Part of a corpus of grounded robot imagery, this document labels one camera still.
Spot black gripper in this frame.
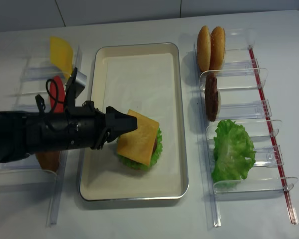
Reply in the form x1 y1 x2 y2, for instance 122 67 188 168
25 101 137 152

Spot yellow cheese slice front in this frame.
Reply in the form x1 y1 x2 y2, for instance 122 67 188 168
117 109 159 166

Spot yellow cheese slice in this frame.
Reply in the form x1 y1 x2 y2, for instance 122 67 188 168
117 109 159 166
49 36 73 80

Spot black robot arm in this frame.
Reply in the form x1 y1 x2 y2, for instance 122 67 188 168
0 101 138 163

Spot green lettuce under patty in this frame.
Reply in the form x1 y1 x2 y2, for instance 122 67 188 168
118 128 163 171

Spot brown meat patty on tray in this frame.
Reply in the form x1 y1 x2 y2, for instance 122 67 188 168
152 138 158 155

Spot red tomato slice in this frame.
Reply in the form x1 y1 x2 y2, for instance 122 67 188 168
48 75 65 113

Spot yellow cheese slice back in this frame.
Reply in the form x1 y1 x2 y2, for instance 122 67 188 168
49 36 73 80

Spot brown meat patty in rack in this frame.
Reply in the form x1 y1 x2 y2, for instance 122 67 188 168
205 73 219 122

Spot green lettuce leaf in rack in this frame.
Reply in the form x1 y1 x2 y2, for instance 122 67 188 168
212 119 256 183

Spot bottom bun on tray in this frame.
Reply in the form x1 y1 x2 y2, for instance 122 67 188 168
129 165 147 171

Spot white paper tray liner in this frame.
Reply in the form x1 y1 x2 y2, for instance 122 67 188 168
104 53 183 177

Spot cream metal tray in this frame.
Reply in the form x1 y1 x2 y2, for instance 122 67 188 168
79 43 189 201

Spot brown bun left rack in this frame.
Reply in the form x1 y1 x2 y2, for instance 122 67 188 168
35 151 60 173

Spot clear acrylic left rack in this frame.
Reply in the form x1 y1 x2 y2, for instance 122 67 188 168
0 46 83 229

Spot clear acrylic rack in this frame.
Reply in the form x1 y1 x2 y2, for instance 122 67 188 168
196 29 298 227
0 46 83 229

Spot golden bun half left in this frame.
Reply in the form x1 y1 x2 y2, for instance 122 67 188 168
197 25 211 72

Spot golden bun half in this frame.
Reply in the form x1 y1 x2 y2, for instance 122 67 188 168
209 26 226 70
197 25 211 72

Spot clear acrylic right rack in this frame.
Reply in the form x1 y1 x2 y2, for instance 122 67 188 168
196 29 298 227

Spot golden bun half right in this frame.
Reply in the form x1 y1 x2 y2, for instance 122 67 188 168
209 26 226 70

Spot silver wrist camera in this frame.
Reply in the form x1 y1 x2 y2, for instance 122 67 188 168
63 67 87 109

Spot black camera cable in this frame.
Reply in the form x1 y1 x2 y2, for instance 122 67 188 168
34 78 67 130

